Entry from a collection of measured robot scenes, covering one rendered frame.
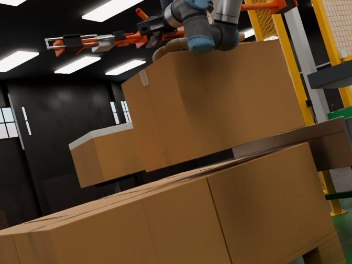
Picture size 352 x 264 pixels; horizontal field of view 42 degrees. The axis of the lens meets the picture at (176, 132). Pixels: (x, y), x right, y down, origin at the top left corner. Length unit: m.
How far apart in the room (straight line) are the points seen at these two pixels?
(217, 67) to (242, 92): 0.15
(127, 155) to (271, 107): 1.92
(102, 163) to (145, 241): 2.11
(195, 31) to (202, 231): 0.69
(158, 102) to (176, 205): 0.44
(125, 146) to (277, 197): 1.98
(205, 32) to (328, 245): 1.05
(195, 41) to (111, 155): 2.13
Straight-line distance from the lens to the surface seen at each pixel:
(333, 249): 2.11
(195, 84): 1.72
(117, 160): 3.61
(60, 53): 1.73
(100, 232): 1.43
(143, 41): 1.88
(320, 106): 5.58
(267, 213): 1.84
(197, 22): 1.61
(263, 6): 2.00
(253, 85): 1.91
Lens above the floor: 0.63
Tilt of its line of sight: 3 degrees up
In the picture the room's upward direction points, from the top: 16 degrees counter-clockwise
